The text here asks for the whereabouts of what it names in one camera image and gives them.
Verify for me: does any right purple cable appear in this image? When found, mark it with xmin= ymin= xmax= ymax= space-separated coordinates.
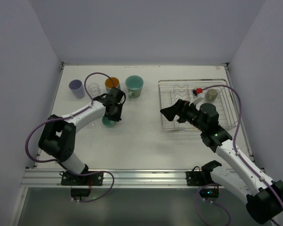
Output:
xmin=196 ymin=84 xmax=283 ymax=226

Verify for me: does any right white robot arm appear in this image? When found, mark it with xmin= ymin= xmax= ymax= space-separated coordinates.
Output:
xmin=160 ymin=99 xmax=283 ymax=224

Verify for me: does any purple plastic cup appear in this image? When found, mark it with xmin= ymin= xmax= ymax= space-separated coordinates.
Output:
xmin=68 ymin=80 xmax=85 ymax=99

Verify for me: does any aluminium mounting rail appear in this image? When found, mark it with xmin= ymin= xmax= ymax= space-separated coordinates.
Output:
xmin=21 ymin=168 xmax=236 ymax=189

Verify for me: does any small mint green cup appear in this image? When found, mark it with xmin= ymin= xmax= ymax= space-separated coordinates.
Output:
xmin=101 ymin=117 xmax=116 ymax=127

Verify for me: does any right black controller box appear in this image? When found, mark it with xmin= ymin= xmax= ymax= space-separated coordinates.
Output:
xmin=199 ymin=187 xmax=219 ymax=202

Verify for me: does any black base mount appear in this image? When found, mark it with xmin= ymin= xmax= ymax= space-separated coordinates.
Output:
xmin=185 ymin=160 xmax=222 ymax=186
xmin=59 ymin=171 xmax=104 ymax=186

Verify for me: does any blue cup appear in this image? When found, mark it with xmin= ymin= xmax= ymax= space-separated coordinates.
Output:
xmin=105 ymin=77 xmax=121 ymax=93

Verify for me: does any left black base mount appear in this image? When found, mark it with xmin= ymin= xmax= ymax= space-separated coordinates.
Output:
xmin=59 ymin=171 xmax=104 ymax=186

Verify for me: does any large green cup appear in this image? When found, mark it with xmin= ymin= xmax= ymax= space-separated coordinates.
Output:
xmin=125 ymin=75 xmax=144 ymax=98

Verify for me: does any purple cable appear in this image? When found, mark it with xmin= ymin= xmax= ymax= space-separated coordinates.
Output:
xmin=196 ymin=84 xmax=283 ymax=226
xmin=25 ymin=72 xmax=115 ymax=203

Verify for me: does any black controller box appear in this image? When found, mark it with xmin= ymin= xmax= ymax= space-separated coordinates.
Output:
xmin=70 ymin=188 xmax=91 ymax=202
xmin=199 ymin=187 xmax=219 ymax=202

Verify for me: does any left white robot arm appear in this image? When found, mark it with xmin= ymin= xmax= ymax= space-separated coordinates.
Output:
xmin=38 ymin=88 xmax=126 ymax=176

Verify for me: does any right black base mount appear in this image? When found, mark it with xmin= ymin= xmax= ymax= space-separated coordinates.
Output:
xmin=185 ymin=160 xmax=222 ymax=186

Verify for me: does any beige cup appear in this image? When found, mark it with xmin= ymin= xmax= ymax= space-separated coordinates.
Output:
xmin=205 ymin=89 xmax=218 ymax=102

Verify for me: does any metal wire dish rack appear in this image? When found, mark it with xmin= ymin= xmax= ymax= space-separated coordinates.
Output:
xmin=157 ymin=79 xmax=240 ymax=133

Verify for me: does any left black controller box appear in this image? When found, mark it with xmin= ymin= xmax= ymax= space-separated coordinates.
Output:
xmin=70 ymin=188 xmax=91 ymax=202

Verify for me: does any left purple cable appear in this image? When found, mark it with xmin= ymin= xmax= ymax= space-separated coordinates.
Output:
xmin=25 ymin=72 xmax=115 ymax=203

